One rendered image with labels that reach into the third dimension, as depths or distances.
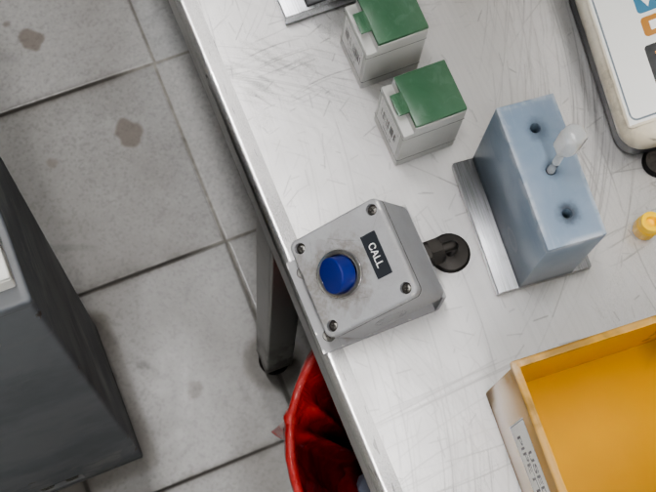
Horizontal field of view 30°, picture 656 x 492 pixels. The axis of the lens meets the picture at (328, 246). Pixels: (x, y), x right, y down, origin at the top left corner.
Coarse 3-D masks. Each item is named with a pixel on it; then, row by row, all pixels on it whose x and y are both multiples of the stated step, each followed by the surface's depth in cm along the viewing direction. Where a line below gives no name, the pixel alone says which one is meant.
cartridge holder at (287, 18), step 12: (276, 0) 91; (288, 0) 90; (300, 0) 90; (312, 0) 89; (324, 0) 90; (336, 0) 90; (348, 0) 91; (288, 12) 90; (300, 12) 90; (312, 12) 91
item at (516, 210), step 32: (544, 96) 80; (512, 128) 79; (544, 128) 79; (480, 160) 86; (512, 160) 79; (544, 160) 78; (576, 160) 78; (480, 192) 87; (512, 192) 80; (544, 192) 78; (576, 192) 78; (480, 224) 86; (512, 224) 82; (544, 224) 77; (576, 224) 77; (512, 256) 84; (544, 256) 78; (576, 256) 81; (512, 288) 85
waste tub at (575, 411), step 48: (624, 336) 77; (528, 384) 83; (576, 384) 84; (624, 384) 84; (528, 432) 76; (576, 432) 83; (624, 432) 83; (528, 480) 79; (576, 480) 82; (624, 480) 82
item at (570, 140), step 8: (568, 128) 72; (576, 128) 72; (584, 128) 72; (560, 136) 73; (568, 136) 72; (576, 136) 72; (584, 136) 72; (560, 144) 73; (568, 144) 72; (576, 144) 72; (560, 152) 73; (568, 152) 73
